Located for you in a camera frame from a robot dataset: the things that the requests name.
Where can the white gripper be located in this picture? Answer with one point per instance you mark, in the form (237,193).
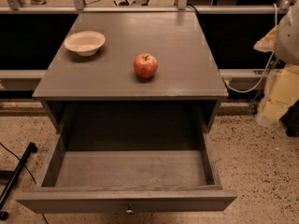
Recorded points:
(288,37)

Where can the red apple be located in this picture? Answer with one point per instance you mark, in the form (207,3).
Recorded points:
(145,65)

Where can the metal drawer knob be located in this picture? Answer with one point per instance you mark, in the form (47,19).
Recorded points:
(129,211)

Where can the open grey top drawer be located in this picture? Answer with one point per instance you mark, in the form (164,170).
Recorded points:
(81,179)

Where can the grey wooden cabinet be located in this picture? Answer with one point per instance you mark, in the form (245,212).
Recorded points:
(186,68)

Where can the white paper bowl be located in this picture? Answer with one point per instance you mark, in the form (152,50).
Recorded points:
(85,43)

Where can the person's shoe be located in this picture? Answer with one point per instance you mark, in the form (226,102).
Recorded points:
(38,2)

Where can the black stand leg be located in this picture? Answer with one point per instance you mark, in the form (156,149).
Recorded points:
(31,148)

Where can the metal railing frame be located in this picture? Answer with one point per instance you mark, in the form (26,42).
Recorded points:
(14,23)

